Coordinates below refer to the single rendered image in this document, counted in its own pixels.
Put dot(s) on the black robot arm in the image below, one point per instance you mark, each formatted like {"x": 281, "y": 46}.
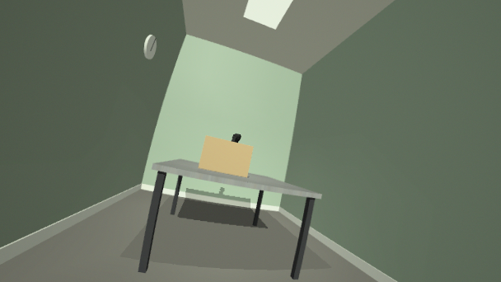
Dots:
{"x": 236, "y": 138}

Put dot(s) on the tan wooden board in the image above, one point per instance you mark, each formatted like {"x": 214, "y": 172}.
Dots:
{"x": 220, "y": 155}

